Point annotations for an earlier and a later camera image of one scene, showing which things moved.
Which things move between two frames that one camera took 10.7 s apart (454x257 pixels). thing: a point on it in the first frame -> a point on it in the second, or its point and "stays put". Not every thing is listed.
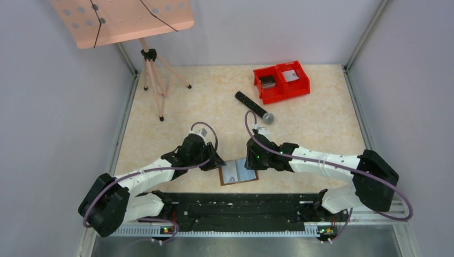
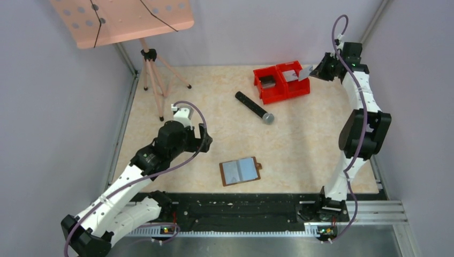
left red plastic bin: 271,86 stays put
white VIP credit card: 290,75 stays put
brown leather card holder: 234,172 stays put
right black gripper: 251,164 -> 319,72
